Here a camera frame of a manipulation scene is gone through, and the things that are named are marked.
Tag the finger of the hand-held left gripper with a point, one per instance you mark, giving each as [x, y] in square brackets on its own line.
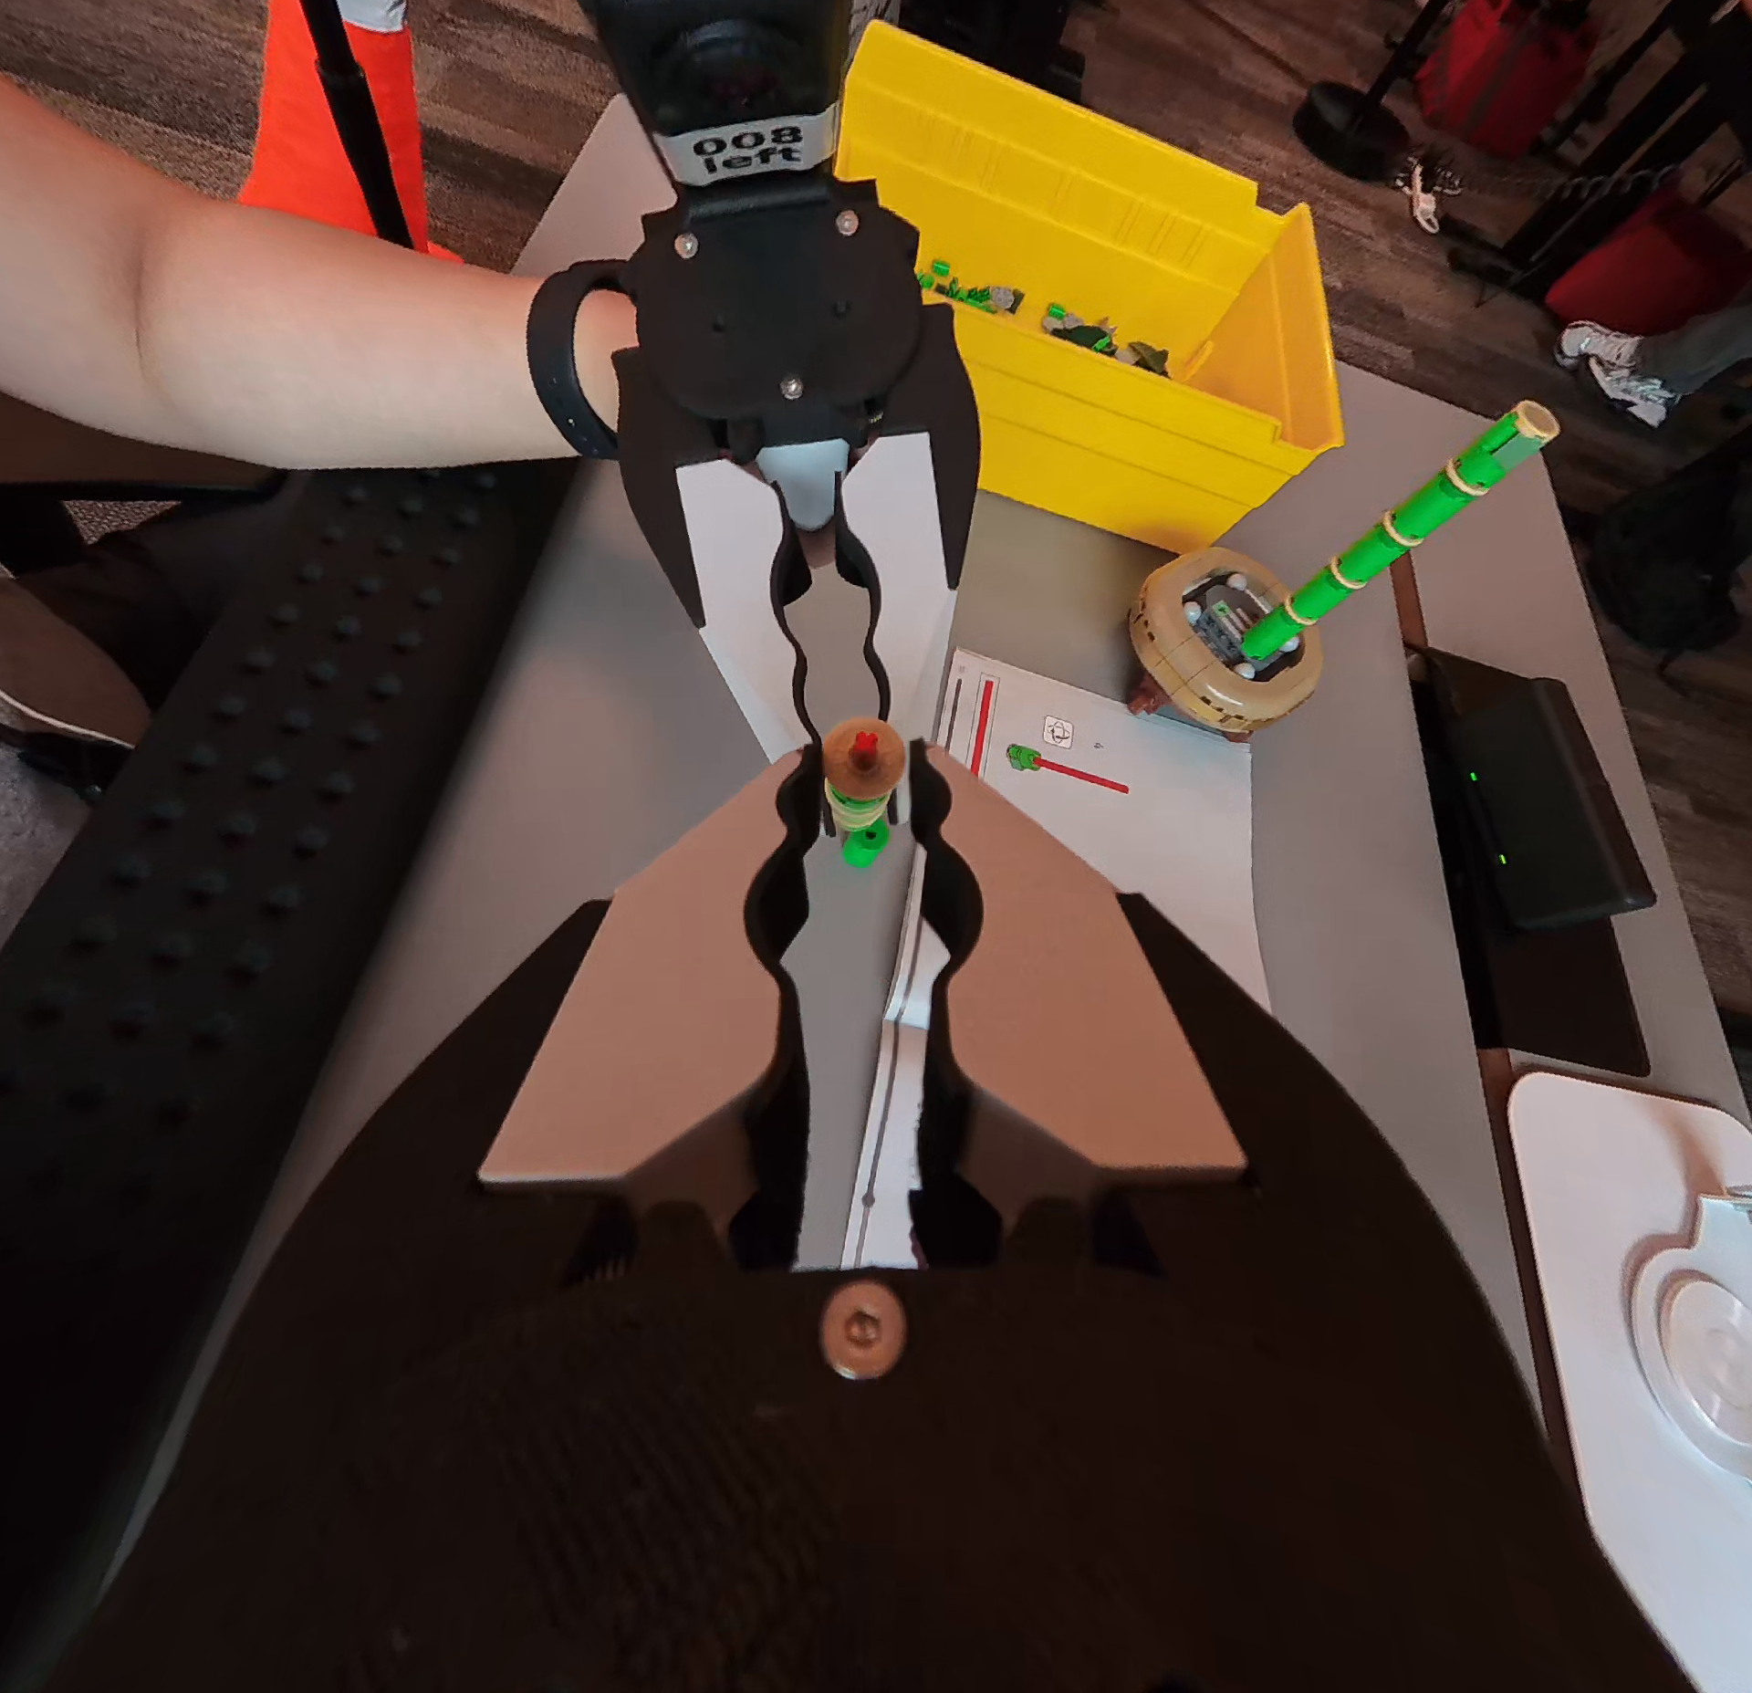
[733, 585]
[917, 557]

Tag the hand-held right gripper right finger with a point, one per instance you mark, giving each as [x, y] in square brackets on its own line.
[1081, 1037]

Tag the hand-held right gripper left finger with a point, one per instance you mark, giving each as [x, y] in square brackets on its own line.
[644, 1037]

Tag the green brick bamboo stalk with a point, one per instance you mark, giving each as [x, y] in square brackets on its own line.
[864, 845]

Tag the yellow bin with green bricks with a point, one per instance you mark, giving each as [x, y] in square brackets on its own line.
[1096, 187]

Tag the person's left forearm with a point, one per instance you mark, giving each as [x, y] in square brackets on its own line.
[275, 325]

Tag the grey desk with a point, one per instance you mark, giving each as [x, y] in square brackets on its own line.
[644, 776]

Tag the white instruction booklet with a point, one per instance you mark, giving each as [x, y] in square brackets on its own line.
[1163, 872]

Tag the tan brick pot with stalk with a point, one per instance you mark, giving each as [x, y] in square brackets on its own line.
[1177, 640]

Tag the pile of green bricks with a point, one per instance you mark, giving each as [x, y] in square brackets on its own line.
[1096, 337]

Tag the black crate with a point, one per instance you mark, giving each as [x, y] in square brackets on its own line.
[999, 9]

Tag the black pole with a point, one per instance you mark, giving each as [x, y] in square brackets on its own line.
[349, 91]

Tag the orange traffic cone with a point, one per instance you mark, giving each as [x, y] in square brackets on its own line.
[321, 120]

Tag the black device with green lights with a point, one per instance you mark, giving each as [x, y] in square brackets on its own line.
[1532, 791]

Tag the black stanchion base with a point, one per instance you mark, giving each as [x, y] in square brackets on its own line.
[1350, 131]

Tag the red bag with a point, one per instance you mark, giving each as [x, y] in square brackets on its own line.
[1644, 262]
[1506, 57]

